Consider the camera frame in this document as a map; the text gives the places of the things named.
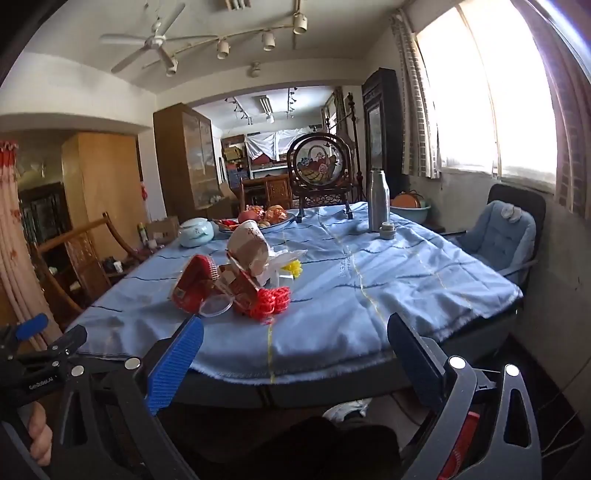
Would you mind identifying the fruit plate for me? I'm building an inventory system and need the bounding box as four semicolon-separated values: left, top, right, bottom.
213;209;296;232

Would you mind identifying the white printed paper cup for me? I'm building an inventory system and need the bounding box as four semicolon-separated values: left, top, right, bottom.
226;220;271;278

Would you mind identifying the black chair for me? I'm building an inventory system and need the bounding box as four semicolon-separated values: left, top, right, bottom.
455;184;548;297

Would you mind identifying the blue chair cushion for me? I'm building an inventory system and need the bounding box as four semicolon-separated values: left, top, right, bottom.
457;200;537;274

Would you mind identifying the round embroidered table screen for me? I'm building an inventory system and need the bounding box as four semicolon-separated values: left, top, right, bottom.
286;132;356;223

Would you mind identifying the white ceiling fan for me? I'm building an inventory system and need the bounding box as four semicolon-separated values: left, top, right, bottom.
99;4;218;75

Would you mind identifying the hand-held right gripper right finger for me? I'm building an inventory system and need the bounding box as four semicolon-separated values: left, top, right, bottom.
387;313;543;480

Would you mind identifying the red foam fruit net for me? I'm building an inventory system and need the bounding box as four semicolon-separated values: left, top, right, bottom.
240;286;293;323

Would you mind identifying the torn red carton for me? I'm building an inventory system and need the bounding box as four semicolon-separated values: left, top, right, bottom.
217;263;260;315

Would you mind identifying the white tissue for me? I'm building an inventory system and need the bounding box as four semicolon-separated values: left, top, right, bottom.
259;249;309;288

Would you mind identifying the light wooden wardrobe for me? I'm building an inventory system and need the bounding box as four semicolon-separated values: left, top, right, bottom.
61;131;149;273

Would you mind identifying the ceiling track light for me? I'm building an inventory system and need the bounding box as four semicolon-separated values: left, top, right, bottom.
143;0;309;78

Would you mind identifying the blue tablecloth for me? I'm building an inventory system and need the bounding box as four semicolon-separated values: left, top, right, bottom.
65;202;525;385

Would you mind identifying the white dust sheet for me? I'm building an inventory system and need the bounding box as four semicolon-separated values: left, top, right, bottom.
245;129;324;163

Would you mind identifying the orange plastic basin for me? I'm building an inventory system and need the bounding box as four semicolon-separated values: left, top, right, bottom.
392;189;428;209

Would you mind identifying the steel thermos bottle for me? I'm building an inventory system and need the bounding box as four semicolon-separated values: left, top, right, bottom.
368;169;392;233

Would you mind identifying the red plastic bin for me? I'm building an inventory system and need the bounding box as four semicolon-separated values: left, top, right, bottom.
438;411;482;480

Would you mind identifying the floral pink curtain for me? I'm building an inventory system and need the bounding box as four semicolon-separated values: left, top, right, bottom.
0;141;64;352

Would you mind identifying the celadon lidded jar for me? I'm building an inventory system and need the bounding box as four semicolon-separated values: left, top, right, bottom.
178;218;219;248

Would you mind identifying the green plastic basin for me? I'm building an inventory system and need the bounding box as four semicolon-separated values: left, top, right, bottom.
390;203;433;228

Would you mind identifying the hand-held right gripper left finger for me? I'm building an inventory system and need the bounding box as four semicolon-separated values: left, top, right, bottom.
58;316;206;480

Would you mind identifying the cardboard box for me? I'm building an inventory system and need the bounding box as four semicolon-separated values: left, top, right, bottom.
147;217;181;246

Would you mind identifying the glass-door wooden cabinet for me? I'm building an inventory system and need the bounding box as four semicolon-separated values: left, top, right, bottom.
153;103;221;223

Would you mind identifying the red snack carton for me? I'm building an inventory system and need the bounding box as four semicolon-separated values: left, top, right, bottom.
172;255;219;315

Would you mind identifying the person's left hand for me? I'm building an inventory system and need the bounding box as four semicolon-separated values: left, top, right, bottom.
27;402;54;467

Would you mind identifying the checked window curtain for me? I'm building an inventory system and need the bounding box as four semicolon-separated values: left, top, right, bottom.
510;0;591;209
390;9;442;181

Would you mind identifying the dark display cabinet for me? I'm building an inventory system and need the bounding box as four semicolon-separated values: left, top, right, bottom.
18;182;73;246

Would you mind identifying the clear plastic lid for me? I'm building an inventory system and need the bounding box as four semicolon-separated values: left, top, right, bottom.
199;295;234;318

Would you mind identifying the carved wooden armchair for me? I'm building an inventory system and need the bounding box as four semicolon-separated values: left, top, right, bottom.
30;212;149;325

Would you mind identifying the tall dark cabinet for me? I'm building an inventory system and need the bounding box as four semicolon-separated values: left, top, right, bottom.
361;68;403;205

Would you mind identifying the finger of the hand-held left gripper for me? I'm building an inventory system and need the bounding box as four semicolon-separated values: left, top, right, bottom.
0;313;50;358
18;324;88;367

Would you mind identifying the dark dining table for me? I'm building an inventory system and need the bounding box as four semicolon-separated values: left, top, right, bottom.
78;295;526;411

